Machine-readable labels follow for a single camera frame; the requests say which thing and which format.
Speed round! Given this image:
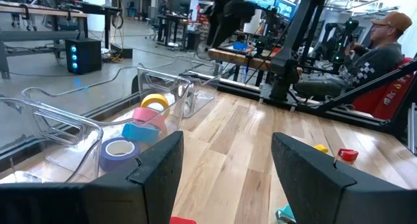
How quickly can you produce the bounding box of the black aluminium rail frame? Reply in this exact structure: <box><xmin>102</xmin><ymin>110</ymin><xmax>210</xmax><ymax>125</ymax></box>
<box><xmin>177</xmin><ymin>59</ymin><xmax>417</xmax><ymax>153</ymax></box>

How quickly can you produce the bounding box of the wooden workbench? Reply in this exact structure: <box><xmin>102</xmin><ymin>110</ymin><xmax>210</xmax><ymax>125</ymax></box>
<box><xmin>0</xmin><ymin>1</ymin><xmax>89</xmax><ymax>80</ymax></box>

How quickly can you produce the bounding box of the clear plastic bin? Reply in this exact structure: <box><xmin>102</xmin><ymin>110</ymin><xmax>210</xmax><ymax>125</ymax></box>
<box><xmin>175</xmin><ymin>56</ymin><xmax>225</xmax><ymax>119</ymax></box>
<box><xmin>0</xmin><ymin>95</ymin><xmax>104</xmax><ymax>186</ymax></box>
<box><xmin>21</xmin><ymin>63</ymin><xmax>193</xmax><ymax>173</ymax></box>

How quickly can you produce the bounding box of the wooden table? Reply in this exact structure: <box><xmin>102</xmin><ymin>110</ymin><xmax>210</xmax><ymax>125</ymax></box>
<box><xmin>207</xmin><ymin>47</ymin><xmax>304</xmax><ymax>88</ymax></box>

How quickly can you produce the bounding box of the black desk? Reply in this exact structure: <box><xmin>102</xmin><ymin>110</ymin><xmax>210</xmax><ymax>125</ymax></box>
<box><xmin>65</xmin><ymin>1</ymin><xmax>124</xmax><ymax>51</ymax></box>

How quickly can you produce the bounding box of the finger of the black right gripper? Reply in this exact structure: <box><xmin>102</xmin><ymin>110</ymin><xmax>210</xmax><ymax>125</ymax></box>
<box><xmin>207</xmin><ymin>20</ymin><xmax>235</xmax><ymax>49</ymax></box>

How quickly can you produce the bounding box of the pink tape roll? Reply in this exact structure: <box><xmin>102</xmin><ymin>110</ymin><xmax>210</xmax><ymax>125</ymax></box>
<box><xmin>132</xmin><ymin>106</ymin><xmax>167</xmax><ymax>133</ymax></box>

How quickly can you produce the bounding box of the red mini stapler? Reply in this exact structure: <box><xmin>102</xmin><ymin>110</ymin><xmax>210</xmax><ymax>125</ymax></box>
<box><xmin>169</xmin><ymin>216</ymin><xmax>197</xmax><ymax>224</ymax></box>
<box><xmin>337</xmin><ymin>148</ymin><xmax>359</xmax><ymax>162</ymax></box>

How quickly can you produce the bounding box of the light blue tape roll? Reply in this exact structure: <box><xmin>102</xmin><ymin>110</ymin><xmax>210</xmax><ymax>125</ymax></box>
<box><xmin>121</xmin><ymin>122</ymin><xmax>161</xmax><ymax>144</ymax></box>

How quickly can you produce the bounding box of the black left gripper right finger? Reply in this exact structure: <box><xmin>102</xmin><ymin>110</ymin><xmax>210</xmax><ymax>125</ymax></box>
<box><xmin>271</xmin><ymin>132</ymin><xmax>417</xmax><ymax>224</ymax></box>

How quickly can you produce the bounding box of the yellow tape roll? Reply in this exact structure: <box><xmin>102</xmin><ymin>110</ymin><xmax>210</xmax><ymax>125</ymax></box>
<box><xmin>140</xmin><ymin>93</ymin><xmax>170</xmax><ymax>119</ymax></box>

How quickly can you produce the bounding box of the red seat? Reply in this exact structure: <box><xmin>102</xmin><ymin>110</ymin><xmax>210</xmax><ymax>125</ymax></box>
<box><xmin>351</xmin><ymin>56</ymin><xmax>416</xmax><ymax>120</ymax></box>

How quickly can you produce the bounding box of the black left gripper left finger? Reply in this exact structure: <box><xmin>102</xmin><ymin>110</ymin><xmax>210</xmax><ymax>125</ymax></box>
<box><xmin>0</xmin><ymin>131</ymin><xmax>185</xmax><ymax>224</ymax></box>

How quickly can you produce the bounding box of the dark blue tape roll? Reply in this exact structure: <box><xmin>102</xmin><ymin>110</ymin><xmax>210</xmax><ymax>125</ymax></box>
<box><xmin>99</xmin><ymin>137</ymin><xmax>141</xmax><ymax>172</ymax></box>

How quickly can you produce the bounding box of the lit computer monitor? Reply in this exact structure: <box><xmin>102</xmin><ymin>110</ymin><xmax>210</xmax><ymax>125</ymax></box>
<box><xmin>274</xmin><ymin>0</ymin><xmax>298</xmax><ymax>21</ymax></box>

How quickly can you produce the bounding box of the black computer tower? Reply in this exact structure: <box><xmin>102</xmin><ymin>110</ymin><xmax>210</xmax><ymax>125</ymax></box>
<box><xmin>65</xmin><ymin>38</ymin><xmax>102</xmax><ymax>76</ymax></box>

